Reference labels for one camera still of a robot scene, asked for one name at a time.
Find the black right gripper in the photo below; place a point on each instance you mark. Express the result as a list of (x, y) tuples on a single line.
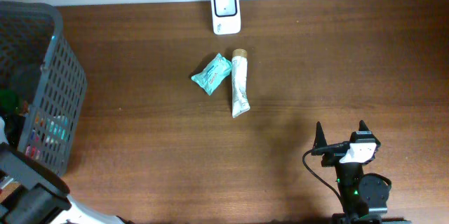
[(332, 161)]

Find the white floral cream tube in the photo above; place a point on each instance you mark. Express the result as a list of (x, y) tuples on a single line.
[(240, 102)]

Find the green lid jar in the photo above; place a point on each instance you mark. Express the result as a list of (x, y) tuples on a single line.
[(12, 103)]

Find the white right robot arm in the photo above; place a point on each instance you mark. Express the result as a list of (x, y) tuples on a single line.
[(363, 196)]

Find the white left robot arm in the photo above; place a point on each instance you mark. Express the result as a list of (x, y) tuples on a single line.
[(41, 197)]

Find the white barcode scanner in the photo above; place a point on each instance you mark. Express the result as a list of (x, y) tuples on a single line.
[(226, 16)]

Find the teal wet wipes pack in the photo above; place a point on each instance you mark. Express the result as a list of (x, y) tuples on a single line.
[(213, 74)]

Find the grey plastic basket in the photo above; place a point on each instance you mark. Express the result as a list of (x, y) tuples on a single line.
[(45, 78)]

